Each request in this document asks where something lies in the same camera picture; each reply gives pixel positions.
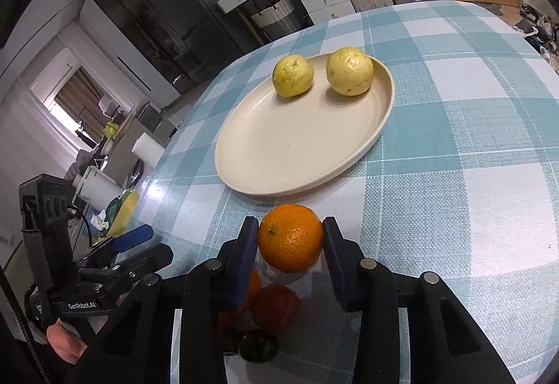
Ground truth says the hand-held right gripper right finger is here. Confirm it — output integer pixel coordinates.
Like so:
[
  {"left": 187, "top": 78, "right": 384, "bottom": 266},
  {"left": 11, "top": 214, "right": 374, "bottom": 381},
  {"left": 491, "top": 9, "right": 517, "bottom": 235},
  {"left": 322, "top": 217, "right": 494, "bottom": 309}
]
[{"left": 322, "top": 217, "right": 522, "bottom": 384}]

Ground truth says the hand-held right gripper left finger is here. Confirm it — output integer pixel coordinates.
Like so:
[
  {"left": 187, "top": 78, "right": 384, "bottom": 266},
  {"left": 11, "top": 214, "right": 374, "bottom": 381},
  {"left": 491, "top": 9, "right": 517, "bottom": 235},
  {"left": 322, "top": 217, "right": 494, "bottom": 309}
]
[{"left": 65, "top": 216, "right": 263, "bottom": 384}]

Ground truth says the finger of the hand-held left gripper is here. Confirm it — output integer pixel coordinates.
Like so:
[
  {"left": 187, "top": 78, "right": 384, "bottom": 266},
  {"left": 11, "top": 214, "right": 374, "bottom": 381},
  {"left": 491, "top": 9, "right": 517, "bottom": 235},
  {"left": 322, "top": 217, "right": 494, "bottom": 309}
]
[
  {"left": 81, "top": 242, "right": 174, "bottom": 282},
  {"left": 94, "top": 224, "right": 154, "bottom": 254}
]

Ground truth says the orange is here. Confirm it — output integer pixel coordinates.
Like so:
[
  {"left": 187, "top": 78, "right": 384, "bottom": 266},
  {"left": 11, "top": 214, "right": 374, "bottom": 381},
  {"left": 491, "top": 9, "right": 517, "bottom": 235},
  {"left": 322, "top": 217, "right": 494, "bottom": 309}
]
[
  {"left": 257, "top": 204, "right": 325, "bottom": 273},
  {"left": 242, "top": 268, "right": 263, "bottom": 310}
]

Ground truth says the red tomato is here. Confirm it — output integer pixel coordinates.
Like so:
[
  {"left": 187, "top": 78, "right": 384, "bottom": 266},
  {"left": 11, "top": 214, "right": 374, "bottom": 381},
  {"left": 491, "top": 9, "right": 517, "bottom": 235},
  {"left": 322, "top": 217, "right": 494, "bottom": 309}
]
[{"left": 251, "top": 283, "right": 301, "bottom": 333}]

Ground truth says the dark purple plum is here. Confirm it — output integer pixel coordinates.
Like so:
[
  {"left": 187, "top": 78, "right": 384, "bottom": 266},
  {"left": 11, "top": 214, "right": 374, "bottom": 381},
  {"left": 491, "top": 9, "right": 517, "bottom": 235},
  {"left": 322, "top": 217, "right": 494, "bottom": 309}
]
[{"left": 238, "top": 331, "right": 279, "bottom": 364}]

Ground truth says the cream round plate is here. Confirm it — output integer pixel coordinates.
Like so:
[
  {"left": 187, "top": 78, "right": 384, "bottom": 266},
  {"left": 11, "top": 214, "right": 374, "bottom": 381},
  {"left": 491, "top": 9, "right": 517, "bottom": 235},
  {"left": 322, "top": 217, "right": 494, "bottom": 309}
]
[{"left": 214, "top": 53, "right": 395, "bottom": 198}]

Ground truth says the person's left hand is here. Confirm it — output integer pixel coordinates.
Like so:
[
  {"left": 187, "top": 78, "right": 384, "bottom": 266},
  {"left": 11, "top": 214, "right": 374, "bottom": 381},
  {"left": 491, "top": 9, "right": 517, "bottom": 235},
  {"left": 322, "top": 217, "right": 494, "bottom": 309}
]
[{"left": 46, "top": 320, "right": 88, "bottom": 365}]

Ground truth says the yellow plastic bag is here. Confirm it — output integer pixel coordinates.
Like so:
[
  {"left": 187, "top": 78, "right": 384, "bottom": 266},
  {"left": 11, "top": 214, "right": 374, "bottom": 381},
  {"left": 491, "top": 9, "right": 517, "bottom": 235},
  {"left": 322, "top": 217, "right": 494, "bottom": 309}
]
[{"left": 105, "top": 189, "right": 140, "bottom": 238}]

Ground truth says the white cylindrical container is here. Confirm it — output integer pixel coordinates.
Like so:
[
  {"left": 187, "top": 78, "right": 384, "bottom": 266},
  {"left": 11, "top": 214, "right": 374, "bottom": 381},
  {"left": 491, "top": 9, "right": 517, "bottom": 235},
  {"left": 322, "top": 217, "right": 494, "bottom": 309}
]
[{"left": 72, "top": 166, "right": 121, "bottom": 210}]

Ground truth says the white paper towel roll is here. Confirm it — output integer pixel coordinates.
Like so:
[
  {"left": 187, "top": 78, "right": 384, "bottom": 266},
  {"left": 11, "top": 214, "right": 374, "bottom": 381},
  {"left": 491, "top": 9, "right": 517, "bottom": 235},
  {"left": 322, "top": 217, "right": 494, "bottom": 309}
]
[{"left": 131, "top": 131, "right": 166, "bottom": 171}]

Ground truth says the brown curtain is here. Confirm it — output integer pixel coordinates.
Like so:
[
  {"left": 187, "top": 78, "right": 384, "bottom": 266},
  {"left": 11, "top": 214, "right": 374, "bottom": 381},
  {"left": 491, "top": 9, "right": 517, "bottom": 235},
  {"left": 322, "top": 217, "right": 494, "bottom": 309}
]
[{"left": 55, "top": 67, "right": 110, "bottom": 142}]

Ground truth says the teal checkered tablecloth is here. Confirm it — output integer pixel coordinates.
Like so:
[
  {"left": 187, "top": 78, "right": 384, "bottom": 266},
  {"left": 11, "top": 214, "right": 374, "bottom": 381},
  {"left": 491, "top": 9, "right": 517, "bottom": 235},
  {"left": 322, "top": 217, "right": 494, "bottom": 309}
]
[{"left": 135, "top": 0, "right": 559, "bottom": 384}]

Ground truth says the pale yellow passion fruit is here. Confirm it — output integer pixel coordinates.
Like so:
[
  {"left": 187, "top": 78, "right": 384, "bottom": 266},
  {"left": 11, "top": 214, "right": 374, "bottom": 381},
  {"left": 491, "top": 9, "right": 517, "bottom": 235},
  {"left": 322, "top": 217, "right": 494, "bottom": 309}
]
[{"left": 326, "top": 48, "right": 375, "bottom": 97}]

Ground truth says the greenish yellow passion fruit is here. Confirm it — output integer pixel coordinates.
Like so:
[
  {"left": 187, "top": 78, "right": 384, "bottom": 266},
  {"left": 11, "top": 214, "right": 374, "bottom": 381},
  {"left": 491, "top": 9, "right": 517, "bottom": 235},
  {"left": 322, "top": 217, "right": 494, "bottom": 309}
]
[{"left": 273, "top": 54, "right": 315, "bottom": 99}]

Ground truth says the dark glass cabinet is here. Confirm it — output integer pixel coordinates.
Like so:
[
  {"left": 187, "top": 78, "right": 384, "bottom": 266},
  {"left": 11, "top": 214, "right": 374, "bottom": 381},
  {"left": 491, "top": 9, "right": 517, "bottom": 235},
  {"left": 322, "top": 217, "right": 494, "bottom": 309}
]
[{"left": 88, "top": 0, "right": 184, "bottom": 95}]

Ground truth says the dark grey refrigerator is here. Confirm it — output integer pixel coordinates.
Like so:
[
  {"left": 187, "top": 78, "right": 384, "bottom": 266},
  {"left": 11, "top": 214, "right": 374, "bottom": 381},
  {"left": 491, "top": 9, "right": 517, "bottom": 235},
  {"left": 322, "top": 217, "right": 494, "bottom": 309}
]
[{"left": 142, "top": 0, "right": 258, "bottom": 83}]

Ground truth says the wicker basket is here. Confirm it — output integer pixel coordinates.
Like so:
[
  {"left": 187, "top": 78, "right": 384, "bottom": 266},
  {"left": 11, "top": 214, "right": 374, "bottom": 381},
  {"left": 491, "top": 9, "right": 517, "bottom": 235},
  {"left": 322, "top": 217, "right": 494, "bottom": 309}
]
[{"left": 251, "top": 0, "right": 306, "bottom": 42}]

